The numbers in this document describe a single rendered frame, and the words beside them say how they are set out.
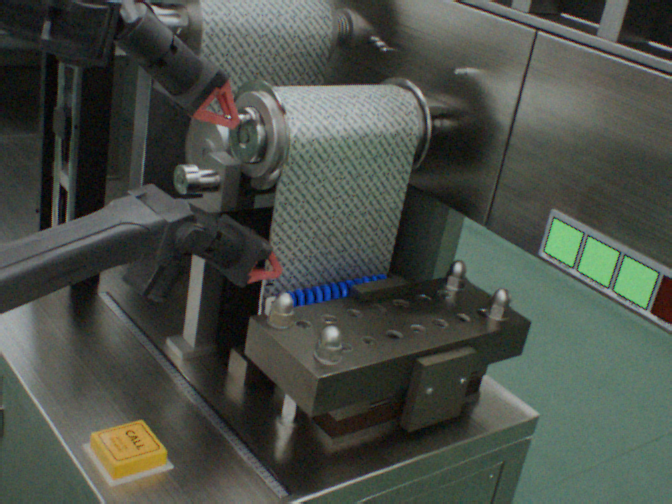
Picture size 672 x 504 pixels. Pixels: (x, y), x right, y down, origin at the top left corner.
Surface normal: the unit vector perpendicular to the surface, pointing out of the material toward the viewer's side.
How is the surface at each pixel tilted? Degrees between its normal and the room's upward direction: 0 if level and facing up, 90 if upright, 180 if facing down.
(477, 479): 90
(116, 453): 0
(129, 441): 0
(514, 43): 90
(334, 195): 90
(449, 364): 90
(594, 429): 0
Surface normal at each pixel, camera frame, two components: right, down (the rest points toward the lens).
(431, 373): 0.59, 0.43
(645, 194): -0.79, 0.13
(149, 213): 0.39, -0.79
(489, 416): 0.17, -0.90
